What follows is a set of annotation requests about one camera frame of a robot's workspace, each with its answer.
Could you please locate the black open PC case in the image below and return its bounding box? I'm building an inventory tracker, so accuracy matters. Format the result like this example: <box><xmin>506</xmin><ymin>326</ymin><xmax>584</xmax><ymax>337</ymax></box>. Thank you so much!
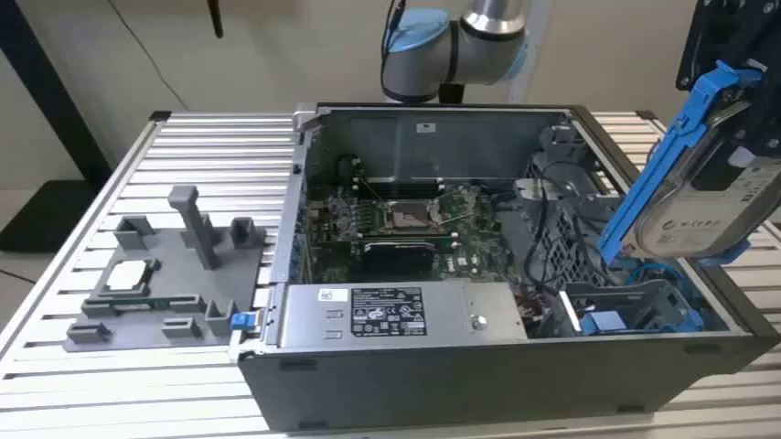
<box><xmin>229</xmin><ymin>101</ymin><xmax>781</xmax><ymax>434</ymax></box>

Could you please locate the green RAM stick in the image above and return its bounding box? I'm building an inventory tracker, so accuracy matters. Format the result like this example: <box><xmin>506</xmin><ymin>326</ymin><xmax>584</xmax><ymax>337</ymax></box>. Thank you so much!
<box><xmin>115</xmin><ymin>296</ymin><xmax>185</xmax><ymax>308</ymax></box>

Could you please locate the blue disk carrier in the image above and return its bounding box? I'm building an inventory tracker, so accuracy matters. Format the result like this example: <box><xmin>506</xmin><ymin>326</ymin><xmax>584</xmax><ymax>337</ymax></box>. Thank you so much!
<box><xmin>583</xmin><ymin>310</ymin><xmax>625</xmax><ymax>335</ymax></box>

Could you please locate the black looped wire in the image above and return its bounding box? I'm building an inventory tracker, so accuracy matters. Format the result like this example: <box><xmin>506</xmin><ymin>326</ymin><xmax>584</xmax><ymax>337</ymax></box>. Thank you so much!
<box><xmin>567</xmin><ymin>214</ymin><xmax>616</xmax><ymax>294</ymax></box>

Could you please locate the black graphics card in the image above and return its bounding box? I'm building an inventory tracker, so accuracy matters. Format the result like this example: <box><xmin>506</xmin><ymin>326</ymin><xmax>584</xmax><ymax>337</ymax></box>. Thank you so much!
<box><xmin>353</xmin><ymin>237</ymin><xmax>441</xmax><ymax>283</ymax></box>

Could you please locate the silver CPU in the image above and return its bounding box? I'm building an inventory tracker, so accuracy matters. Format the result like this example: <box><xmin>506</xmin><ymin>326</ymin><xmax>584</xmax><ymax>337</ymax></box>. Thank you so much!
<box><xmin>103</xmin><ymin>260</ymin><xmax>154</xmax><ymax>294</ymax></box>

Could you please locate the blue wire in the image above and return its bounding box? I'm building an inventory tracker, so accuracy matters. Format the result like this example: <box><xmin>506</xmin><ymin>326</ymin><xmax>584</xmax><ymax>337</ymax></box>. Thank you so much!
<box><xmin>628</xmin><ymin>260</ymin><xmax>683</xmax><ymax>298</ymax></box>

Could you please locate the black hanging antenna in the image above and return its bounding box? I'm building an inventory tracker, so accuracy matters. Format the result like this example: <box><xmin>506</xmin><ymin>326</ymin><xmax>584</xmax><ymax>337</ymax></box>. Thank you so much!
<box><xmin>206</xmin><ymin>0</ymin><xmax>225</xmax><ymax>38</ymax></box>

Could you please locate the grey parts rack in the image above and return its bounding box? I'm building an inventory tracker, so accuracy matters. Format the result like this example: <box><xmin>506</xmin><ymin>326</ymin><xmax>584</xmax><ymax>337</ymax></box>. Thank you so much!
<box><xmin>65</xmin><ymin>185</ymin><xmax>270</xmax><ymax>353</ymax></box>

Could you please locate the CPU socket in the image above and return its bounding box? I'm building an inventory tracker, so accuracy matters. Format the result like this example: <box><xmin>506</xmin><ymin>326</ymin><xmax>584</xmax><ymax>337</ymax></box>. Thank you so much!
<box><xmin>381</xmin><ymin>198</ymin><xmax>441</xmax><ymax>230</ymax></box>

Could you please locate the green motherboard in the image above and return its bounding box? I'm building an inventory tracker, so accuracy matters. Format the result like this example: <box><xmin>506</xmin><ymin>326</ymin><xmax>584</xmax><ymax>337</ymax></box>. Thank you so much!
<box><xmin>302</xmin><ymin>182</ymin><xmax>526</xmax><ymax>284</ymax></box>

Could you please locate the thin metal locking lever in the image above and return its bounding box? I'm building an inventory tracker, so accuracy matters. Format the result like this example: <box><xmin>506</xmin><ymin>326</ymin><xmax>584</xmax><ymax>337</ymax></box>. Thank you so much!
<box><xmin>358</xmin><ymin>177</ymin><xmax>388</xmax><ymax>203</ymax></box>

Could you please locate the hard disk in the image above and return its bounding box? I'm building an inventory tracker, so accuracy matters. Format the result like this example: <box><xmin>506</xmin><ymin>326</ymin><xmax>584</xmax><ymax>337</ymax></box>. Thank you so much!
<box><xmin>597</xmin><ymin>59</ymin><xmax>781</xmax><ymax>269</ymax></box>

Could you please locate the silver power supply unit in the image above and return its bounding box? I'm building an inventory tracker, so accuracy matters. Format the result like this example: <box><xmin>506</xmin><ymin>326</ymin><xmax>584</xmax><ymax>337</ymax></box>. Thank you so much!
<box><xmin>277</xmin><ymin>281</ymin><xmax>530</xmax><ymax>347</ymax></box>

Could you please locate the grey perforated drive cage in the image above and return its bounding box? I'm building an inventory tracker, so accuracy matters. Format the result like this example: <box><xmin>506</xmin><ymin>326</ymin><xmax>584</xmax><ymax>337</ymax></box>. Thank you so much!
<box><xmin>497</xmin><ymin>123</ymin><xmax>636</xmax><ymax>294</ymax></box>

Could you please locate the thin black wall cable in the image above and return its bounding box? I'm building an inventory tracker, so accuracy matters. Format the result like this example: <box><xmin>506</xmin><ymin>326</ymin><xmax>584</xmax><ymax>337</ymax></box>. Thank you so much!
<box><xmin>113</xmin><ymin>0</ymin><xmax>190</xmax><ymax>112</ymax></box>

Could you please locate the red wire bundle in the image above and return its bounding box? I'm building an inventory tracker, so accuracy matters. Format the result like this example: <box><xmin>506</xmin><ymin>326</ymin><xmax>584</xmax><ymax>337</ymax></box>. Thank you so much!
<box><xmin>516</xmin><ymin>292</ymin><xmax>550</xmax><ymax>326</ymax></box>

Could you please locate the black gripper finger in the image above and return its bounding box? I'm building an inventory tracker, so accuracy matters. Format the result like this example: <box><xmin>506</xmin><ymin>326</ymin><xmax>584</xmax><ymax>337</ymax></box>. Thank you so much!
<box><xmin>692</xmin><ymin>53</ymin><xmax>781</xmax><ymax>192</ymax></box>

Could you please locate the black monitor stand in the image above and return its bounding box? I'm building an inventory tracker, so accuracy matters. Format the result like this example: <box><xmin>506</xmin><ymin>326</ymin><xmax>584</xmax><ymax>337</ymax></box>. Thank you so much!
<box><xmin>0</xmin><ymin>0</ymin><xmax>115</xmax><ymax>253</ymax></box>

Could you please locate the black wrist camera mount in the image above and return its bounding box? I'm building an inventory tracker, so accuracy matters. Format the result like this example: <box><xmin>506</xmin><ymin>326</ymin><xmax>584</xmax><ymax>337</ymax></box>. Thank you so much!
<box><xmin>675</xmin><ymin>0</ymin><xmax>725</xmax><ymax>92</ymax></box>

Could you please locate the metal socket cover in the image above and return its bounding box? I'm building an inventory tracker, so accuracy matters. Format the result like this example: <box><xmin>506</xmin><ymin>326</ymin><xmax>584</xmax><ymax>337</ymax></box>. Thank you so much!
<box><xmin>436</xmin><ymin>188</ymin><xmax>482</xmax><ymax>225</ymax></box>

